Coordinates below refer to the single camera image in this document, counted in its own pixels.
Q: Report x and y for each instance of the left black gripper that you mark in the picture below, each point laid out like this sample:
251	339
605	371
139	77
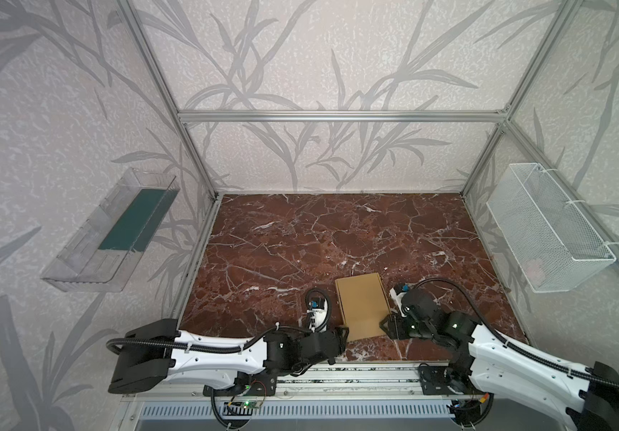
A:
339	344

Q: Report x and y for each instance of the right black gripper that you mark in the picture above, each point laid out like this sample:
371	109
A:
392	326

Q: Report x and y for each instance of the brown cardboard box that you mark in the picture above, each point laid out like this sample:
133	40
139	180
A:
363	304

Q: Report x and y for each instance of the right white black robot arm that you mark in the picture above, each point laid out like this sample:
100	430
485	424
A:
486	364

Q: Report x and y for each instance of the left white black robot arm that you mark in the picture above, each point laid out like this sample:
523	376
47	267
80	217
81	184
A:
160	352

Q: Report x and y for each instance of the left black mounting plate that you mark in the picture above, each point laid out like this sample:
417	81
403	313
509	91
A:
262	384

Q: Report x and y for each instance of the black mounting plate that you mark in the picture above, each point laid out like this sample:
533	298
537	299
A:
444	380
262	384

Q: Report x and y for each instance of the green circuit board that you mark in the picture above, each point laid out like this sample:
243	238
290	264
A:
237	407

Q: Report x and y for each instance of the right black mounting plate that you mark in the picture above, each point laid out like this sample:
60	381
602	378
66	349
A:
444	380

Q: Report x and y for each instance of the pink item in basket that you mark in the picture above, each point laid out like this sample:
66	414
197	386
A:
534	270

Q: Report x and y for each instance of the green mat in bin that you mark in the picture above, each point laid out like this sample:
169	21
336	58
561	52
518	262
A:
136	226

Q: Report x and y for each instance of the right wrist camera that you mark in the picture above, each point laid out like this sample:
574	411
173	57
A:
396	295

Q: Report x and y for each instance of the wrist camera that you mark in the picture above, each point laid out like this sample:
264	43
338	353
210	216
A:
318	311
396	295

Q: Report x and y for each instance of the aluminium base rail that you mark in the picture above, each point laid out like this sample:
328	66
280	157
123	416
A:
355	381

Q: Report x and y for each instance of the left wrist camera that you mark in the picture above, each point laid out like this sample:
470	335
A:
318	311

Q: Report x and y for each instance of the white wire mesh basket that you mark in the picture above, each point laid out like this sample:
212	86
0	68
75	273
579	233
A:
540	221

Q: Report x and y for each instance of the clear plastic wall bin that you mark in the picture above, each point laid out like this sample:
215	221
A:
103	254

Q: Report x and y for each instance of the aluminium frame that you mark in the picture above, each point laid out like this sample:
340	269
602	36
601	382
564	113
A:
503	120

